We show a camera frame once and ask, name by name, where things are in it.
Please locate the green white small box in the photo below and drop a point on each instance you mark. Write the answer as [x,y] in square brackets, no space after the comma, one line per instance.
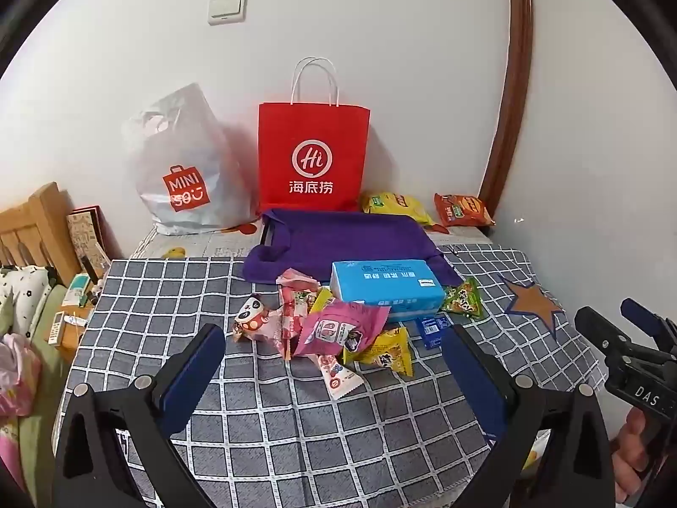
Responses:
[76,288]

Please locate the white pink stick packet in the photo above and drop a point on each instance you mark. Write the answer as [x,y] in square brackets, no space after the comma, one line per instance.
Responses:
[338,378]

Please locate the small dark blue packet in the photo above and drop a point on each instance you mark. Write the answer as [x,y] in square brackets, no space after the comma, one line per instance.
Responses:
[431,331]

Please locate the white remote control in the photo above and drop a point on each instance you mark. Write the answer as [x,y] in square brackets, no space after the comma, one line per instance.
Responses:
[58,328]

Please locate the yellow green candy packet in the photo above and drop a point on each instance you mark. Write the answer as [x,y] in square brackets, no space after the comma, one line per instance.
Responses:
[321,300]

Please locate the purple cloth bag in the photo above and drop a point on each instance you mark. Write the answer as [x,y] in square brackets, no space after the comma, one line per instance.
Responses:
[344,238]

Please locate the yellow chips bag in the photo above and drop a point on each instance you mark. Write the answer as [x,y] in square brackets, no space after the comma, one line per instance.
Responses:
[394,205]

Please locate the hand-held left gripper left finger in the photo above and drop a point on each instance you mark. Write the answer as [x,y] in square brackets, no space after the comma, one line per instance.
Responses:
[195,375]

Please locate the red paper bag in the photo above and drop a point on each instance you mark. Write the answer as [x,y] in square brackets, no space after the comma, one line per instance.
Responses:
[312,137]

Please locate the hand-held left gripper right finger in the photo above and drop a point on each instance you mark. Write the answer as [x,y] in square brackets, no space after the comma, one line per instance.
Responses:
[476,381]

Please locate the grey checkered cloth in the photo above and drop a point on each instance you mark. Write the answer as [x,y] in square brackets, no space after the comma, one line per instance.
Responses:
[211,296]

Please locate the panda print pink packet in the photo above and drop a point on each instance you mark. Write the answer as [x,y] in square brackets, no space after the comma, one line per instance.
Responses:
[254,320]

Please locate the wooden headboard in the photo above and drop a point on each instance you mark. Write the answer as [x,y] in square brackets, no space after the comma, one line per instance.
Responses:
[42,222]

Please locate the magenta snack packet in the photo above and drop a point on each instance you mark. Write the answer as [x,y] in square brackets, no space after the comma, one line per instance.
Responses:
[333,328]

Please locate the brown wooden door frame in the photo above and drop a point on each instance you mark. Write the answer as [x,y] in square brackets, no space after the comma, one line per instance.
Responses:
[515,90]

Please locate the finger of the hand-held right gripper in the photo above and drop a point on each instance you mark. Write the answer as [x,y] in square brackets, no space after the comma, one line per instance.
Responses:
[645,317]
[600,331]

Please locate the orange chips bag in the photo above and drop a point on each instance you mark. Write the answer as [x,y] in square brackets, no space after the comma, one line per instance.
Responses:
[463,209]

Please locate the white plastic shopping bag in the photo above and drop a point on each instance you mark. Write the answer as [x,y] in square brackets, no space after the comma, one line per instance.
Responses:
[180,132]

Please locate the green snack packet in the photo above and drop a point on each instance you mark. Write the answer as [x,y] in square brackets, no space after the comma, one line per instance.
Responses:
[464,299]

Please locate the white light switch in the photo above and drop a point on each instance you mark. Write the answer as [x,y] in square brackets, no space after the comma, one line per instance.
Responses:
[227,8]

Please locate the patterned book box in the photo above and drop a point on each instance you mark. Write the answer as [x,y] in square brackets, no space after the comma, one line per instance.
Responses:
[84,238]

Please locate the yellow snack packet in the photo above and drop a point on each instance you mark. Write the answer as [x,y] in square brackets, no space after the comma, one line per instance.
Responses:
[383,354]

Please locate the red pink snack packet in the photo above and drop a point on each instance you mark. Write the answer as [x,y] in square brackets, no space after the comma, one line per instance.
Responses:
[291,328]

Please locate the blue tissue box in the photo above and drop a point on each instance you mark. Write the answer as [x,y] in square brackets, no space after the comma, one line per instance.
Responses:
[386,286]

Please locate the person's right hand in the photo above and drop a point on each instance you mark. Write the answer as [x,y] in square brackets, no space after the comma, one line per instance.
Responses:
[629,455]

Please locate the newspaper print cloth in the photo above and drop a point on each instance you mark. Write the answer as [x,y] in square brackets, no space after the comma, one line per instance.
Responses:
[211,246]

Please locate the pink cloth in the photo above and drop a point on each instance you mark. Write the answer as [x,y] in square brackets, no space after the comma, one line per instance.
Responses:
[18,375]

